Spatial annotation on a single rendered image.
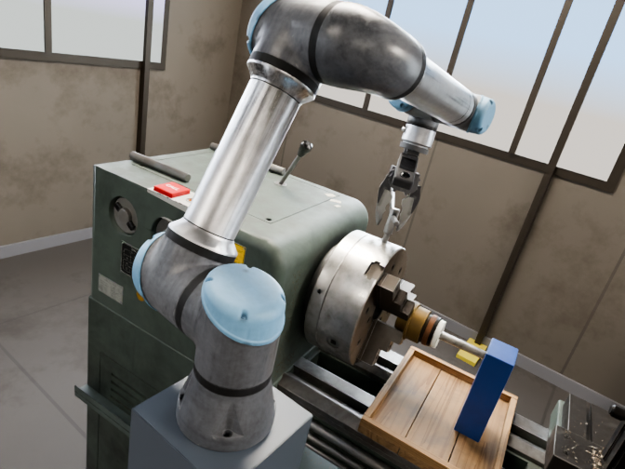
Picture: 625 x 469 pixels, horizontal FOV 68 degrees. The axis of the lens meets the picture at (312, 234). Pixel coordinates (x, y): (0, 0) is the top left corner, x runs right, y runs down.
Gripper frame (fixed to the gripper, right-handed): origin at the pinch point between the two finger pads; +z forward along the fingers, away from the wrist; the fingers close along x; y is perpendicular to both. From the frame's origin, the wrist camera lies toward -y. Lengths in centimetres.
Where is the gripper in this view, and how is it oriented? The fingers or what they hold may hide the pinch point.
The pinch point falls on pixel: (389, 223)
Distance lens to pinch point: 117.2
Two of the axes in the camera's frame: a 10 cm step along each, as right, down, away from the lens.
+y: 1.0, -2.1, 9.7
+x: -9.5, -3.0, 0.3
